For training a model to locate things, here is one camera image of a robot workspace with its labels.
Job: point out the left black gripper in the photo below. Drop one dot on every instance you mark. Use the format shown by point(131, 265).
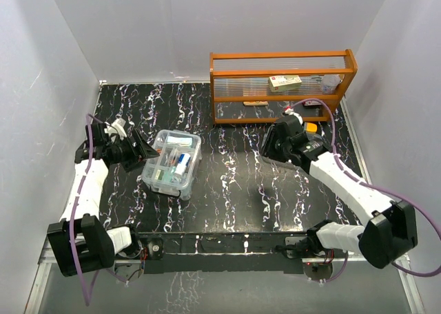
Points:
point(139, 153)

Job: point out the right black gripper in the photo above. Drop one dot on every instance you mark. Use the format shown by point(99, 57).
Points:
point(272, 136)

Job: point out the small green medicine box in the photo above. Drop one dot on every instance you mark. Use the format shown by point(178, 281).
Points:
point(159, 174)

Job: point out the clear plastic tray insert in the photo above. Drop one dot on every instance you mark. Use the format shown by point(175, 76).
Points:
point(172, 159)

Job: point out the white green sachet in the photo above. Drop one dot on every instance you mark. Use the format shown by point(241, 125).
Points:
point(180, 141)

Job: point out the clear plastic medicine kit box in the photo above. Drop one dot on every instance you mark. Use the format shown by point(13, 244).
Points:
point(172, 186)

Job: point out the white blue cylinder bottle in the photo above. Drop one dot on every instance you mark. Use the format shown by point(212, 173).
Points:
point(183, 161)

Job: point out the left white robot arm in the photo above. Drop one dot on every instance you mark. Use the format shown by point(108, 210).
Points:
point(80, 243)

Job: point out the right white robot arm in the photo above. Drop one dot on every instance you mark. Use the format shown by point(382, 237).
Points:
point(387, 227)

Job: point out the beige medicine box on shelf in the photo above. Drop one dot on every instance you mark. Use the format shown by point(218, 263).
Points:
point(283, 83)

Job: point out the flat wooden piece under shelf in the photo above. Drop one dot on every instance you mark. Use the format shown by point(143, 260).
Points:
point(255, 103)

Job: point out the yellow grey small device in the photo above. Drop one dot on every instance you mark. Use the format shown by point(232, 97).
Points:
point(310, 128)

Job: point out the red white box under shelf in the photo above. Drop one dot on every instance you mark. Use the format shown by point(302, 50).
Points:
point(311, 104)

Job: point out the orange wooden shelf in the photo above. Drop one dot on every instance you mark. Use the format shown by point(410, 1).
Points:
point(256, 87)

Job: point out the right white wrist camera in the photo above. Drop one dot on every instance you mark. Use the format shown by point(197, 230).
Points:
point(289, 111)

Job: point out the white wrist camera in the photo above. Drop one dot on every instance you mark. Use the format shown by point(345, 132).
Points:
point(117, 127)
point(289, 111)

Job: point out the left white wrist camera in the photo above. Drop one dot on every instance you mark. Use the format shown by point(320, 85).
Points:
point(117, 127)

